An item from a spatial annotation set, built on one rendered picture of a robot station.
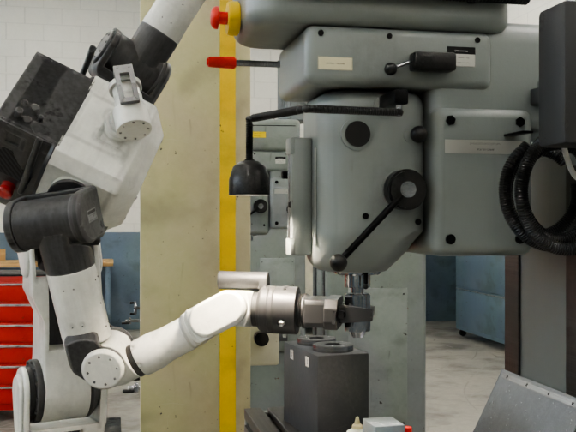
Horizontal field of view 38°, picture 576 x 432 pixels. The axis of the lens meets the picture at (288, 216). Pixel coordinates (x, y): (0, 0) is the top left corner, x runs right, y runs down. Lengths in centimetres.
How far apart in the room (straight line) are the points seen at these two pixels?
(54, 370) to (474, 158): 103
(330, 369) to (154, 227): 153
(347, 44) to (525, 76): 33
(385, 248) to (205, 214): 181
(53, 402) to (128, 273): 856
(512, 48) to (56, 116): 85
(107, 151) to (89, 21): 911
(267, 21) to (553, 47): 46
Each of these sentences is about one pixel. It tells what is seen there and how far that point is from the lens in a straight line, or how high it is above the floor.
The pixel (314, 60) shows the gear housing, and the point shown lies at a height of 167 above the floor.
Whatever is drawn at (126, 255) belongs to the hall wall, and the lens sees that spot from 1047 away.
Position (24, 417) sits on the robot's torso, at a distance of 198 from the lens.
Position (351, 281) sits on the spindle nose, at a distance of 152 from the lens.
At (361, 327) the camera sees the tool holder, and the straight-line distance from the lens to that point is 153.
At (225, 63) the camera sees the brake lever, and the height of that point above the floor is 170.
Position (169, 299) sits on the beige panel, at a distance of 321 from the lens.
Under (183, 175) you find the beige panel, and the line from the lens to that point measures 321.
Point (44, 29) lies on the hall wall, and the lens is 1073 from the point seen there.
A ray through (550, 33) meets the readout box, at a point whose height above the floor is 168.
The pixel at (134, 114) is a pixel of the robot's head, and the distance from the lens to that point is 157.
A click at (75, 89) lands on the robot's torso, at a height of 166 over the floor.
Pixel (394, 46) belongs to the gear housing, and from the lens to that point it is 146.
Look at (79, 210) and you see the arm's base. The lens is 152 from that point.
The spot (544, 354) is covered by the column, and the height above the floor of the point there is 114.
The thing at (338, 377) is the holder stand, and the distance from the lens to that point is 182.
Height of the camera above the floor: 141
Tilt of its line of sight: level
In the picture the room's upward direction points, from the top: straight up
